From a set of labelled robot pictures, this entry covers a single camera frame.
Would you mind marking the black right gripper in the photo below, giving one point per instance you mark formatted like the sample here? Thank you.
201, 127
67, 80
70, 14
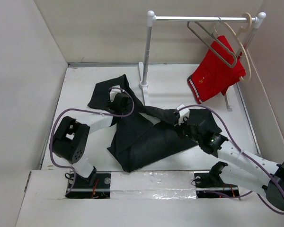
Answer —
184, 136

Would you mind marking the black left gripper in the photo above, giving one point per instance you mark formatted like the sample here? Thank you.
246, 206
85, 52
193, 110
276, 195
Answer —
124, 111

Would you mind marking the black trousers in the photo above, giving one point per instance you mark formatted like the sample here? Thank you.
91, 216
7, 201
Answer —
146, 136

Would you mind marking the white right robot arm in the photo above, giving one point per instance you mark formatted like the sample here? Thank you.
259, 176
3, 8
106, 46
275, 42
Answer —
237, 167

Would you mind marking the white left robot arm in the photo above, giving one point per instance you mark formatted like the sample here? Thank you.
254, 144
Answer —
73, 126

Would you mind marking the beige wooden hanger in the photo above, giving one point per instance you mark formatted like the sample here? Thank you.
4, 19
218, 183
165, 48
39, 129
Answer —
242, 47

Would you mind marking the red shorts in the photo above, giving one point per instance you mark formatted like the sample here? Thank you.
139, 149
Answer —
212, 77

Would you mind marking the white metal clothes rack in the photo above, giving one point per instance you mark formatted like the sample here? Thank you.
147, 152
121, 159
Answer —
234, 22

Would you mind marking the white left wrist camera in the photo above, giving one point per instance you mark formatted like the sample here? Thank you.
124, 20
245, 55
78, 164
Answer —
113, 91

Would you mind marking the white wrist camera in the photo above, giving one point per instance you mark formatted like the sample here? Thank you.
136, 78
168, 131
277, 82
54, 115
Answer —
113, 91
182, 113

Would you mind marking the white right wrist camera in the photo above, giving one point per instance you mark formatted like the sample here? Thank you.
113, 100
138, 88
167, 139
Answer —
182, 113

